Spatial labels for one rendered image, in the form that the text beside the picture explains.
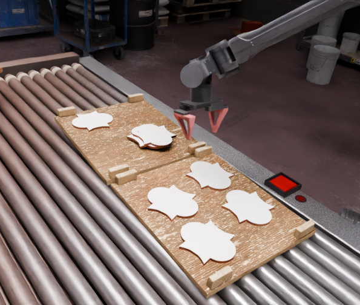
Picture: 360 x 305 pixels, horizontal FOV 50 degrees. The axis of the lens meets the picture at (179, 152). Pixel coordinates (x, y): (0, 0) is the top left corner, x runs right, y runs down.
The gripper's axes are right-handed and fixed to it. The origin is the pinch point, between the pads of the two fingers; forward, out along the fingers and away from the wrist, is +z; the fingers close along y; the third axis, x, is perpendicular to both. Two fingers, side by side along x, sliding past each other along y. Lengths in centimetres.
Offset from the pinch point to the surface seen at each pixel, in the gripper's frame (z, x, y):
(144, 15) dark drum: -24, 333, 203
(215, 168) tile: 11.6, -0.7, 4.4
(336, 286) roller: 24.9, -42.9, 0.4
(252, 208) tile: 16.1, -18.4, 0.7
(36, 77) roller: -7, 90, -13
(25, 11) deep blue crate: -34, 433, 96
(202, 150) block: 8.4, 6.1, 5.7
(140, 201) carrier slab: 13.4, -0.3, -21.2
